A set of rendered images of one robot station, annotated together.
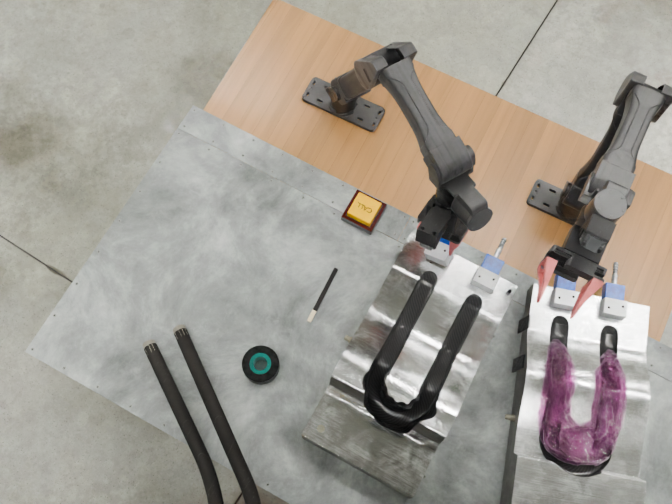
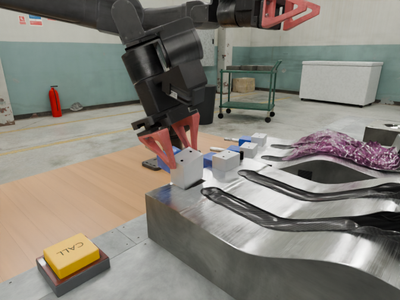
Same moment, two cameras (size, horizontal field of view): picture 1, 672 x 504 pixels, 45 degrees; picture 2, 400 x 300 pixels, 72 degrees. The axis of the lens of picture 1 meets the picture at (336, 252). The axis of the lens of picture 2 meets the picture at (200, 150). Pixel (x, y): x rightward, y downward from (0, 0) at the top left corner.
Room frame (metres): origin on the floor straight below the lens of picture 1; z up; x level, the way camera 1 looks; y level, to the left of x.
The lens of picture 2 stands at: (0.41, 0.21, 1.12)
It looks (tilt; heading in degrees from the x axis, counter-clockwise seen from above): 19 degrees down; 289
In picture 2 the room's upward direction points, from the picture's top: straight up
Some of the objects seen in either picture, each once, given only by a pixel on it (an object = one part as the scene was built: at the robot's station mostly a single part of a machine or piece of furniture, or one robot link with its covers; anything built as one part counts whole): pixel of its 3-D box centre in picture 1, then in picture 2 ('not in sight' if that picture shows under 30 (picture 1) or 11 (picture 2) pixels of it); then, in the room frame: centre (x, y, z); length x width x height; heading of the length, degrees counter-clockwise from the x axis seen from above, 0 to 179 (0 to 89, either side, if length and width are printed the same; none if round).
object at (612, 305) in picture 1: (613, 289); (243, 141); (0.54, -0.62, 0.86); 0.13 x 0.05 x 0.05; 172
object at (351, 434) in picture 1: (411, 359); (319, 231); (0.35, -0.18, 0.87); 0.50 x 0.26 x 0.14; 155
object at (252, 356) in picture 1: (260, 365); not in sight; (0.33, 0.15, 0.82); 0.08 x 0.08 x 0.04
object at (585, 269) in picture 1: (574, 291); (293, 11); (0.43, -0.43, 1.19); 0.09 x 0.07 x 0.07; 157
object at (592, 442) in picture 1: (583, 401); (340, 145); (0.28, -0.53, 0.90); 0.26 x 0.18 x 0.08; 172
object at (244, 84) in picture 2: not in sight; (243, 84); (1.89, -8.39, 0.20); 0.63 x 0.44 x 0.40; 62
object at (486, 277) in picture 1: (492, 263); (209, 160); (0.57, -0.34, 0.89); 0.13 x 0.05 x 0.05; 156
